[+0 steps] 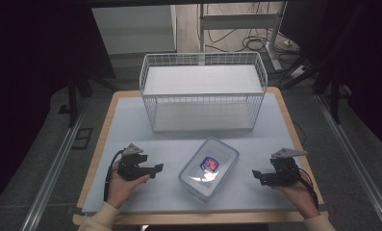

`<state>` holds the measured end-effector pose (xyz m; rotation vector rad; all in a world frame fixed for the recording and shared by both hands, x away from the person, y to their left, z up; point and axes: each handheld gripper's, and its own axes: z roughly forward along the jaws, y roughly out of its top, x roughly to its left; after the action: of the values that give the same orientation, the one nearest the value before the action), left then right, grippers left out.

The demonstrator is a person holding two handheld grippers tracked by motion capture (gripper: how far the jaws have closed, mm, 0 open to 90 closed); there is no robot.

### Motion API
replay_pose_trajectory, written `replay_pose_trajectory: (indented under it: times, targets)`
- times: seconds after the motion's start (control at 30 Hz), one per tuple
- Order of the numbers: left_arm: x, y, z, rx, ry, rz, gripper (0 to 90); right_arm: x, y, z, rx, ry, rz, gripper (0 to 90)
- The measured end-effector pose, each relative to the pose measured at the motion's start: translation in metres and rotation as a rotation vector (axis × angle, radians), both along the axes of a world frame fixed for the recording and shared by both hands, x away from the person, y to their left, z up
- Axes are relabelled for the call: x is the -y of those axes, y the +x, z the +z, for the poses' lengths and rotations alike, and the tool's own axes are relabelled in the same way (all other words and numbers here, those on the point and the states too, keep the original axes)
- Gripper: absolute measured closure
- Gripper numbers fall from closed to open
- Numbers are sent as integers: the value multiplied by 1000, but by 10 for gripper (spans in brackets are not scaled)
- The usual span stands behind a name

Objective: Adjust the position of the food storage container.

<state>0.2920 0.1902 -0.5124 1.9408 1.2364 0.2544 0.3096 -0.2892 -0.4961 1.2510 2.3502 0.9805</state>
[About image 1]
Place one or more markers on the white cabinet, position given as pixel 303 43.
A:
pixel 134 29

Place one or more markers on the black metal stand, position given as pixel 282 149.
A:
pixel 72 99
pixel 334 96

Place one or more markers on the person's left hand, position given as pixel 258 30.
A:
pixel 119 189

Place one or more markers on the aluminium floor rail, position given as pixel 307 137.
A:
pixel 52 173
pixel 355 160

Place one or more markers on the white power strip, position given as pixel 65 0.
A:
pixel 297 72

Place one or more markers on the clear plastic lidded container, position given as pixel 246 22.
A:
pixel 208 168

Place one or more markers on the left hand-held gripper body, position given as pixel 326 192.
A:
pixel 130 166

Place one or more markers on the person's right hand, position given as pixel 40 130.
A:
pixel 299 195

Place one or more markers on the white metal desk frame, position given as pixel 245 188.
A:
pixel 240 21

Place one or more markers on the pale table mat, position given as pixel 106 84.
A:
pixel 166 147

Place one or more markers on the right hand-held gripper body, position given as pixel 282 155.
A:
pixel 285 168

